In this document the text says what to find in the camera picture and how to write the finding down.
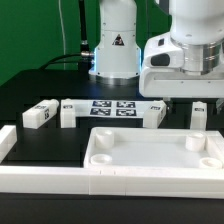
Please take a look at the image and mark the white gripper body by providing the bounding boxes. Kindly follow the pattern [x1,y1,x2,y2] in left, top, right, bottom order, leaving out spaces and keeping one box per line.
[139,33,224,98]

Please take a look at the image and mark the white desk tabletop tray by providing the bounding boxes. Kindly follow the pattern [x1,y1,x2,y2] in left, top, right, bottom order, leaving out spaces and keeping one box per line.
[84,127,224,168]

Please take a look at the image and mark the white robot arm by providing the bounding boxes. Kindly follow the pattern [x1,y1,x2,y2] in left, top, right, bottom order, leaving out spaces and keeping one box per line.
[89,0,224,98]

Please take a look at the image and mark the white U-shaped obstacle fence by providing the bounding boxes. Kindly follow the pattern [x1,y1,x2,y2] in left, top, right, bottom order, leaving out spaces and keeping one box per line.
[0,126,224,199]

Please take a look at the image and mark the white marker base plate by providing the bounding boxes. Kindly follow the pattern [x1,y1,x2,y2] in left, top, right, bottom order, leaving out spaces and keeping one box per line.
[74,100,154,118]

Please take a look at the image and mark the black cable with connector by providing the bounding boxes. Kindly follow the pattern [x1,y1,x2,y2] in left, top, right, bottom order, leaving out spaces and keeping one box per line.
[39,0,95,70]

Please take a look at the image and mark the white thin cable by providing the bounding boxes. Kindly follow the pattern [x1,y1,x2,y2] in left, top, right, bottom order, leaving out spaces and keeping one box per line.
[58,0,67,70]

